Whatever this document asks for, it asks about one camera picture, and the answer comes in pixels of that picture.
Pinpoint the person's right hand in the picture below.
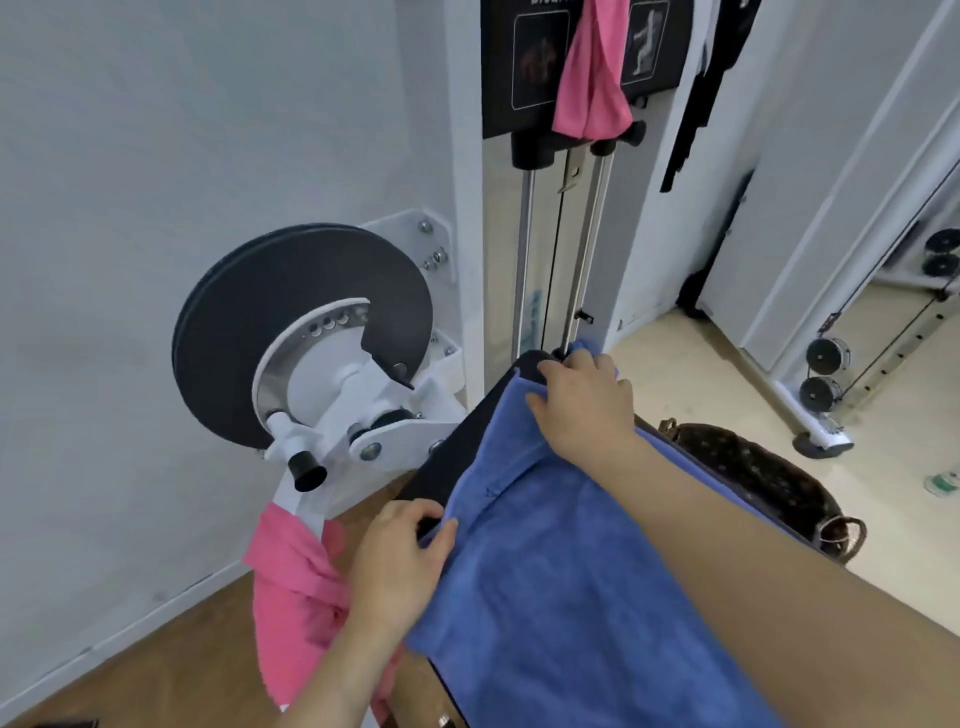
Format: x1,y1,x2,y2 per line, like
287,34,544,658
525,348,648,470

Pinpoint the person's left hand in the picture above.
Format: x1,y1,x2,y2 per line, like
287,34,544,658
346,498,459,639

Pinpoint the black machine pad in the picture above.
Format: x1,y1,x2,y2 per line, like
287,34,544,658
401,349,560,543

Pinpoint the blue towel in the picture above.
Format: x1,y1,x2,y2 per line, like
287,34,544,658
405,339,815,728

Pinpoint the person's left forearm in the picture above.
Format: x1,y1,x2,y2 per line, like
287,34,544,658
273,611,423,728

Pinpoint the person's right forearm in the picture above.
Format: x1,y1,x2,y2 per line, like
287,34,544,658
558,431,960,728

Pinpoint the pink cloth on machine arm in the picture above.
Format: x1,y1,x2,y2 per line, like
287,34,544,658
242,502,400,723

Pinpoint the chrome guide rod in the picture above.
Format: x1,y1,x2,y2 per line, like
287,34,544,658
511,165,538,363
558,153,613,355

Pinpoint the brown patterned handbag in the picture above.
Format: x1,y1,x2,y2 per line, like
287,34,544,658
657,417,868,566

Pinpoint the black equipment stand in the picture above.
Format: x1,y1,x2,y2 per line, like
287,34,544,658
675,171,756,321

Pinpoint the black guide rod cap bar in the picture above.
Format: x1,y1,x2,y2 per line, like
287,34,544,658
511,120,648,168

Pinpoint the black round cam disc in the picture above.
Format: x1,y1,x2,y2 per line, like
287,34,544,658
171,222,435,451

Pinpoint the pink cloth on weight stack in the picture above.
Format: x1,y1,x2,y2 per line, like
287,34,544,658
551,0,636,142

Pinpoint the black instruction placard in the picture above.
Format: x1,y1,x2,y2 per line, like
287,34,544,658
480,0,696,141

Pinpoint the black machine cable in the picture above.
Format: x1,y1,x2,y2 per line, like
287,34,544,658
541,191,565,355

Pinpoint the black knob handle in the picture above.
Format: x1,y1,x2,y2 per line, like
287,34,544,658
288,448,330,493

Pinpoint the white wall mounting bracket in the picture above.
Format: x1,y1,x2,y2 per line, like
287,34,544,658
358,210,459,288

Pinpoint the white machine frame column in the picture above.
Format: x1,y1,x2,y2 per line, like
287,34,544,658
441,0,490,410

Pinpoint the white cable machine frame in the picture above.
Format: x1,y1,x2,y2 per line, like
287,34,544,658
772,225,960,460

